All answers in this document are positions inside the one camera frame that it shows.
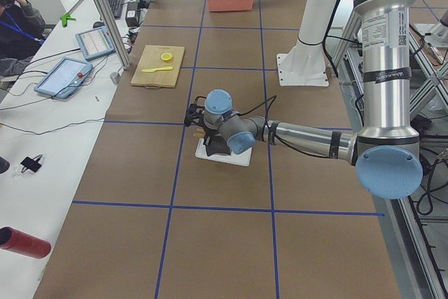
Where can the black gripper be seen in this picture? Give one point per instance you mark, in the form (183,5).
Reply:
(212,135)

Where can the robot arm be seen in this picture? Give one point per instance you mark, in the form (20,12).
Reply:
(385,152)

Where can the white rectangular tray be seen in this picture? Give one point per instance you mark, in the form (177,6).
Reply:
(242,159)

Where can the yellow plastic knife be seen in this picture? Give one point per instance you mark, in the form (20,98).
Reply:
(152,70)

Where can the yellow lemon slice toy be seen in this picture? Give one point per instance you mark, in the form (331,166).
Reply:
(166,57)

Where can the bamboo cutting board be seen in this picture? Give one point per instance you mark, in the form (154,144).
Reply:
(150,58)

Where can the black power adapter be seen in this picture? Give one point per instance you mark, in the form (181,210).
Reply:
(132,15)

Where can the blue teach pendant far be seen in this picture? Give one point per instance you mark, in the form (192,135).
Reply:
(95,43)

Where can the blue teach pendant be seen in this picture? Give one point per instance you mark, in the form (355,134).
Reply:
(95,43)
(64,78)

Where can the blue teach pendant near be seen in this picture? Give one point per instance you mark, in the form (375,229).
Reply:
(64,78)

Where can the green plastic clamp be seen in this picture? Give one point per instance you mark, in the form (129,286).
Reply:
(65,18)

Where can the seated person dark jacket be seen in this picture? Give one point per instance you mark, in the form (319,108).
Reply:
(22,28)

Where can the red cylindrical bottle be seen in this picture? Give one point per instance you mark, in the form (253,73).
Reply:
(20,242)

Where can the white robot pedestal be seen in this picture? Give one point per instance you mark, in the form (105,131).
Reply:
(304,64)

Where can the aluminium frame post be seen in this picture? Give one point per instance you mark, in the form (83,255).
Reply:
(109,20)

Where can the small black device with cable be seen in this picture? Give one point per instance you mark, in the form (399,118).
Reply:
(31,164)

